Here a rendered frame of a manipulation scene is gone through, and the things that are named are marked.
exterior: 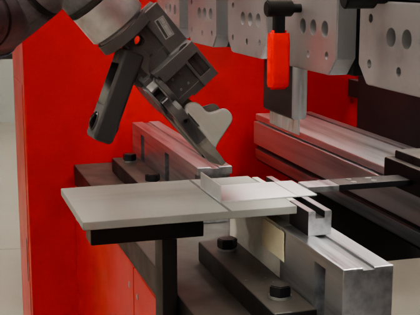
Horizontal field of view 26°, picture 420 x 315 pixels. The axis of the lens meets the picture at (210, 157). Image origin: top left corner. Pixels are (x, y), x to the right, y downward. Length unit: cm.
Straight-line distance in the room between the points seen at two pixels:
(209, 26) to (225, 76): 73
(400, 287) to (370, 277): 293
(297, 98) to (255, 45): 9
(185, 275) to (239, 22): 35
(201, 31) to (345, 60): 47
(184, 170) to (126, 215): 50
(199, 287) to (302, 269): 18
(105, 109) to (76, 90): 90
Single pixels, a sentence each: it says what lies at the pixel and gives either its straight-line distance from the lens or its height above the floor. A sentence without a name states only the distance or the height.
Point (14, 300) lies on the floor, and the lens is 379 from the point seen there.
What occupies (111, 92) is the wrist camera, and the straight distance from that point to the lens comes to 108.
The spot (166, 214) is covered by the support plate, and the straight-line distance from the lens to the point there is 107.
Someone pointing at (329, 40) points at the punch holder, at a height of 121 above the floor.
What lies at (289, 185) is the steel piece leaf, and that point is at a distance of 121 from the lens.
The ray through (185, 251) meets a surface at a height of 87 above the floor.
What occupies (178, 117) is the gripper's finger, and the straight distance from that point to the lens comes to 108.
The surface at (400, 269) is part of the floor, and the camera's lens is 416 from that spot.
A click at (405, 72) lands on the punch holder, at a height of 119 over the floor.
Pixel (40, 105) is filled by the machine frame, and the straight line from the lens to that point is 197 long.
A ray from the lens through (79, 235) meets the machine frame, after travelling 199.
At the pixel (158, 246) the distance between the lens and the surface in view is 117.
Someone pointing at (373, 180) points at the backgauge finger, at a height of 101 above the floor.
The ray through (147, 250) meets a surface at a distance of 137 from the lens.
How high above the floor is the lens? 127
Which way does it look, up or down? 11 degrees down
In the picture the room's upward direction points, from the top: straight up
